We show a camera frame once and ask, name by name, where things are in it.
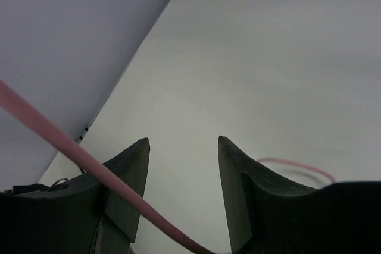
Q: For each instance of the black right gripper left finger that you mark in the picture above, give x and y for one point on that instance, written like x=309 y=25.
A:
x=78 y=215

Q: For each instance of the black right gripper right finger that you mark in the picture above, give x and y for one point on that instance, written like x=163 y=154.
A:
x=268 y=213

